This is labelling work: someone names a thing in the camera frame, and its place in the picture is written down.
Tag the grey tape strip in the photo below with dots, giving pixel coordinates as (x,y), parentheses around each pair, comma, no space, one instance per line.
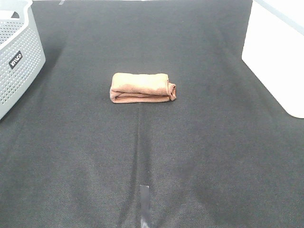
(145,206)

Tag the white plastic crate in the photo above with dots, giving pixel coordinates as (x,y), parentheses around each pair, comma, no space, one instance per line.
(274,50)

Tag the brown towel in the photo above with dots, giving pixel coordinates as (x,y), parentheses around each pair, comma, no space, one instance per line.
(141,88)

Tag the grey perforated laundry basket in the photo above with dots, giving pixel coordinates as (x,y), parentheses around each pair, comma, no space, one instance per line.
(21,53)

